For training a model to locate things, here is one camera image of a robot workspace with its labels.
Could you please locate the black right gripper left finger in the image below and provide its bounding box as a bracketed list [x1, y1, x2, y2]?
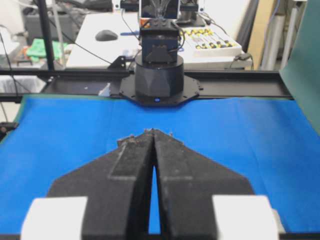
[20, 131, 153, 240]

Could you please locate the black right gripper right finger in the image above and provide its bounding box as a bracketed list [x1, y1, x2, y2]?
[152, 128, 286, 240]

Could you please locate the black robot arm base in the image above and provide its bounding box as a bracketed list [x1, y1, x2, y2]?
[119, 18, 200, 106]

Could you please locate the blue table cloth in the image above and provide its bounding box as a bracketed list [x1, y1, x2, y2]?
[0, 95, 320, 234]

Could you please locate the white screwdriver set tray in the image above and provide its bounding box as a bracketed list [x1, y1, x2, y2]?
[182, 26, 243, 58]

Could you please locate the white background desk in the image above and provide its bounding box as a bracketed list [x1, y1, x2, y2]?
[66, 11, 253, 71]

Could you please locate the dark green side panel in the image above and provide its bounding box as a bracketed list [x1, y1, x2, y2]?
[279, 0, 320, 134]

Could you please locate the black computer mouse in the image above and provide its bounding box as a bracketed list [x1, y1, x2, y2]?
[95, 29, 118, 42]

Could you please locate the green plastic item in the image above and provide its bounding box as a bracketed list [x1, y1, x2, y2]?
[26, 38, 62, 60]

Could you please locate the black vertical pole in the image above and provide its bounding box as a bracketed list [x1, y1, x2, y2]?
[36, 0, 55, 71]

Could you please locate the black aluminium frame rail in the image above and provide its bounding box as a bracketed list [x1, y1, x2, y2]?
[0, 68, 293, 106]

